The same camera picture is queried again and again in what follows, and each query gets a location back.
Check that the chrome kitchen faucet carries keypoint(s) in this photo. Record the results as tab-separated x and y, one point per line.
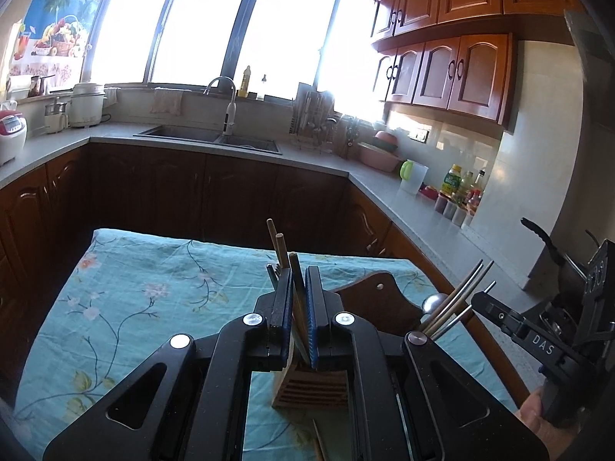
230	115

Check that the blue fruit picture window blind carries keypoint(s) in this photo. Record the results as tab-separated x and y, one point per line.
57	19

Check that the brown lower kitchen cabinets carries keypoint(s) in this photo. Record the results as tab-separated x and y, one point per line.
192	192

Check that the clear yellowish bottle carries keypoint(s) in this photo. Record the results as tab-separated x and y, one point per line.
467	187

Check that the yellow detergent bottle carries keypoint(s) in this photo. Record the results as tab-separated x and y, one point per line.
245	84

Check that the person's right hand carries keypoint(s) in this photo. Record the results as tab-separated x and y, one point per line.
531	413

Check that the grey kitchen countertop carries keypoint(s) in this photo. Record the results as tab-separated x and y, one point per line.
384	197

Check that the red and white rice cooker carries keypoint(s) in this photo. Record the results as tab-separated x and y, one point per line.
10	137

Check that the metal chopsticks and spoon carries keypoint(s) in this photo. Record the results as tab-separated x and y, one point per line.
468	291

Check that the wooden chopstick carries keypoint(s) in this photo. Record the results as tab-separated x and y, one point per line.
282	249
275	240
320	439
300	307

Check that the pink bowl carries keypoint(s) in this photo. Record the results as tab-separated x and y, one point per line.
386	139

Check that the red small container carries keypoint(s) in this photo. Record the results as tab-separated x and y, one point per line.
428	193

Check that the steel kitchen sink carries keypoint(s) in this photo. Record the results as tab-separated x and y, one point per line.
192	135

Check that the silver metal spoon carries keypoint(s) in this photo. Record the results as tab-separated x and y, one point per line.
432	305

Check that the purple spice jar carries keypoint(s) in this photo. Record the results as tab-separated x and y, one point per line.
440	206

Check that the oil bottle with green label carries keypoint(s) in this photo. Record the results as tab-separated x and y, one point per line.
451	182

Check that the dark knife holder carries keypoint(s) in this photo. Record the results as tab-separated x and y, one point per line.
351	137

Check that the brown wooden utensil holder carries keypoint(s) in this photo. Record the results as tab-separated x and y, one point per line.
379	302

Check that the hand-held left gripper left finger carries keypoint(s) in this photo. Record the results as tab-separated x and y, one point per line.
283	326

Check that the reddish wooden upper cabinets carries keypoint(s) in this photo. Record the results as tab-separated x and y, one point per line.
471	33

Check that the white rice pot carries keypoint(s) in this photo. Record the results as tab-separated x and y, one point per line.
88	105

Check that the dark sauce bottle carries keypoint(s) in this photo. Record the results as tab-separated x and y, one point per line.
477	194

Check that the metal dish rack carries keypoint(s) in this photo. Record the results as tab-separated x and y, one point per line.
312	115

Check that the small brown coffee pot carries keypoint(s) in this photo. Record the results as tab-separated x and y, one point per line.
36	86

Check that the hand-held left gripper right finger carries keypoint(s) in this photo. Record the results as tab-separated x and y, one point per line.
314	326

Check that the small white kitchen appliance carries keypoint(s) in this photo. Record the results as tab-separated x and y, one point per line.
56	117

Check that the large kitchen window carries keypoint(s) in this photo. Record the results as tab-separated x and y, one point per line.
206	24

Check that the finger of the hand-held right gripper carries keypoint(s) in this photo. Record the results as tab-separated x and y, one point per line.
499	317

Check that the metal chopstick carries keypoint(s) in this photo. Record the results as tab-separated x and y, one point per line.
456	291
456	318

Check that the white spice jar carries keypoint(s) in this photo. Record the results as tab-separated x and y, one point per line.
460	217
450	210

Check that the grey range hood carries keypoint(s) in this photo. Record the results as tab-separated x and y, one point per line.
591	48

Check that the teal floral tablecloth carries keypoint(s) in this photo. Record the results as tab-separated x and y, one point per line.
144	307

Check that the light hanging dish towel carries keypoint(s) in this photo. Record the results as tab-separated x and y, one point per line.
166	102

